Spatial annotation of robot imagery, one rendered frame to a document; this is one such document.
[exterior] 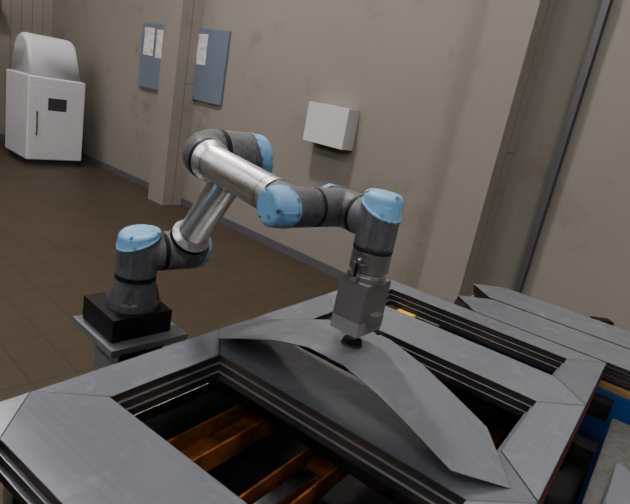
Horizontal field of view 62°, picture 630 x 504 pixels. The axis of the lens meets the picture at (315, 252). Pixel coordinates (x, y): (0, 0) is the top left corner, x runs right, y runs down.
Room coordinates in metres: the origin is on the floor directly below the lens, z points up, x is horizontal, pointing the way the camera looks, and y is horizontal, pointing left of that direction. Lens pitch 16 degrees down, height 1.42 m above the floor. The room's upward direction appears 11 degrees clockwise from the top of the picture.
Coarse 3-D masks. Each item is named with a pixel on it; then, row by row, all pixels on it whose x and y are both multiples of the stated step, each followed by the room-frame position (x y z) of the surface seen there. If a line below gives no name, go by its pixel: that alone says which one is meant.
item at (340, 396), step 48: (384, 336) 1.30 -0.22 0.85; (480, 336) 1.48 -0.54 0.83; (144, 384) 0.86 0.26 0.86; (192, 384) 0.94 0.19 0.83; (240, 384) 0.97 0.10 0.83; (288, 384) 0.95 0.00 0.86; (336, 384) 0.99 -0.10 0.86; (480, 384) 1.14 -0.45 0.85; (336, 432) 0.85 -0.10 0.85; (384, 432) 0.85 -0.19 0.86; (0, 480) 0.62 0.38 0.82; (384, 480) 0.77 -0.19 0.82; (432, 480) 0.74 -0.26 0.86; (480, 480) 0.77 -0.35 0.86
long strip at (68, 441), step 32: (32, 416) 0.71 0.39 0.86; (64, 416) 0.73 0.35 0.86; (96, 416) 0.74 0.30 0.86; (128, 416) 0.76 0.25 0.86; (32, 448) 0.64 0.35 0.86; (64, 448) 0.65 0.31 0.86; (96, 448) 0.67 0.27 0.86; (128, 448) 0.68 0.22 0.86; (160, 448) 0.69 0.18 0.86; (64, 480) 0.59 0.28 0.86; (96, 480) 0.60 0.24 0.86; (128, 480) 0.62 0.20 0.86; (160, 480) 0.63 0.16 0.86; (192, 480) 0.64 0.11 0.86
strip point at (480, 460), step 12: (480, 444) 0.82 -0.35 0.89; (492, 444) 0.84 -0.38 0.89; (468, 456) 0.78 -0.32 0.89; (480, 456) 0.80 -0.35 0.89; (492, 456) 0.81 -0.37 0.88; (456, 468) 0.74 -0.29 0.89; (468, 468) 0.75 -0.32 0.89; (480, 468) 0.77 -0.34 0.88; (492, 468) 0.78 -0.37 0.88; (492, 480) 0.76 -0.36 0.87; (504, 480) 0.77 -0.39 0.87
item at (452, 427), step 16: (448, 400) 0.89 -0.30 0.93; (432, 416) 0.83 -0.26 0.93; (448, 416) 0.85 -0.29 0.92; (464, 416) 0.87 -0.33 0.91; (416, 432) 0.77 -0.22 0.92; (432, 432) 0.79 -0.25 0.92; (448, 432) 0.81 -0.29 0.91; (464, 432) 0.83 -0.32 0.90; (480, 432) 0.86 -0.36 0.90; (432, 448) 0.76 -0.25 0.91; (448, 448) 0.77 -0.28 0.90; (464, 448) 0.79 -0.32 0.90; (448, 464) 0.74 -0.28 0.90
